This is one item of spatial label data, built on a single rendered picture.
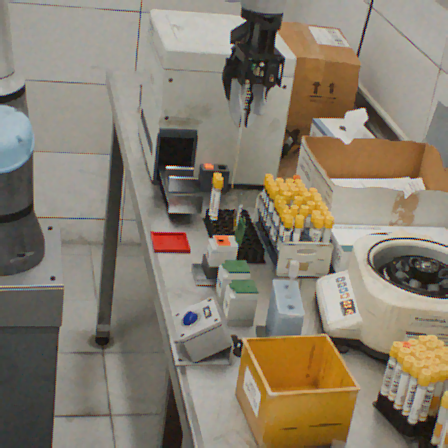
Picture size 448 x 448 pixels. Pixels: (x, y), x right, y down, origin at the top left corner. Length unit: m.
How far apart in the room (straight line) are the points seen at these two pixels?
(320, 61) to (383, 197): 0.66
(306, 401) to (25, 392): 0.52
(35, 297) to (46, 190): 1.99
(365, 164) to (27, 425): 0.90
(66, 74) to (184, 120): 1.38
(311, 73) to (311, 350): 1.11
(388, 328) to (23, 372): 0.59
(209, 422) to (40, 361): 0.34
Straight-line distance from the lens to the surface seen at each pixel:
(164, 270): 1.75
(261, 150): 2.08
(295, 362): 1.47
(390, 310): 1.56
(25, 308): 1.56
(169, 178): 1.94
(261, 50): 1.64
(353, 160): 2.08
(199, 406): 1.44
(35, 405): 1.67
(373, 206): 1.86
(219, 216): 1.91
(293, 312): 1.49
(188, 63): 1.98
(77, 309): 3.23
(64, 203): 3.55
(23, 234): 1.55
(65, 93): 3.38
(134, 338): 3.11
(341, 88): 2.47
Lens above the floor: 1.76
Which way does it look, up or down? 27 degrees down
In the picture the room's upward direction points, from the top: 8 degrees clockwise
